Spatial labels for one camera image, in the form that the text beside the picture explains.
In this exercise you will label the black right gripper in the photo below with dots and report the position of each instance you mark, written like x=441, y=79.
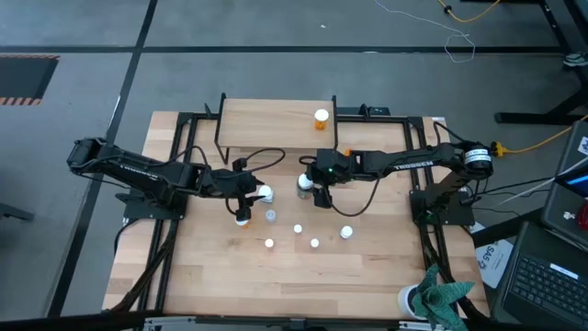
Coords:
x=333, y=165

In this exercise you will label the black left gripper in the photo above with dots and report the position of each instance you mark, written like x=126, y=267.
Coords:
x=225, y=183

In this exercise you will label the clear jar green label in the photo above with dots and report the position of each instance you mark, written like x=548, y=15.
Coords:
x=303, y=187

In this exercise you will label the white bottle blue label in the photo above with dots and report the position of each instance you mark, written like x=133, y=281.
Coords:
x=265, y=190

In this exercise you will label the small clear bottle grey cap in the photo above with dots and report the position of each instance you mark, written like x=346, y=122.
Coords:
x=271, y=215

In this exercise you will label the small orange vial white cap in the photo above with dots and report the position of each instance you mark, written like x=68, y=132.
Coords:
x=269, y=243
x=314, y=243
x=297, y=228

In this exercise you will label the grey bottle white cap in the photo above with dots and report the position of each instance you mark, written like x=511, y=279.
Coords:
x=346, y=231

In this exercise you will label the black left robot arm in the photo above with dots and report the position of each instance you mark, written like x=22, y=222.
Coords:
x=138, y=167

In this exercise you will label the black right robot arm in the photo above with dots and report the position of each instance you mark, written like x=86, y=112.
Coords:
x=413, y=162

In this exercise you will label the wooden shelf black legs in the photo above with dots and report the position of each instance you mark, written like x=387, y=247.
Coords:
x=229, y=119

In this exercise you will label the small black box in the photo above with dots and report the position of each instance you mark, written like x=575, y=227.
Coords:
x=376, y=110

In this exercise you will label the teal cloth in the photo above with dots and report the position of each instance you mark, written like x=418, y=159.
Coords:
x=436, y=299

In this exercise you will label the white paper sheet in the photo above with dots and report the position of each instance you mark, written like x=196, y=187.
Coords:
x=491, y=262

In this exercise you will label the black crossbar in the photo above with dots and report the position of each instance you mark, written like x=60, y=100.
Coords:
x=69, y=320

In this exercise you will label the black desk base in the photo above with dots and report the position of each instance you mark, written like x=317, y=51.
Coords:
x=528, y=118

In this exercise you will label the black furniture foot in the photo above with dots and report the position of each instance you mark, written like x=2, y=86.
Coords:
x=14, y=212

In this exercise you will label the grey laptop lid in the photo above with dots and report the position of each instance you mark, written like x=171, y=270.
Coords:
x=558, y=207

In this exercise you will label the black laptop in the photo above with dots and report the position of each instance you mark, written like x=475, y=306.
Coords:
x=542, y=285

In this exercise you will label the black mat hazard stripes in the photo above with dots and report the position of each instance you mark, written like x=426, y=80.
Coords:
x=23, y=78

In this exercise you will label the person's shoe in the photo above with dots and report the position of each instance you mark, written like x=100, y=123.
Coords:
x=576, y=60

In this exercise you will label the black aluminium rig frame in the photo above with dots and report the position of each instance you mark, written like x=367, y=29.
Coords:
x=395, y=118

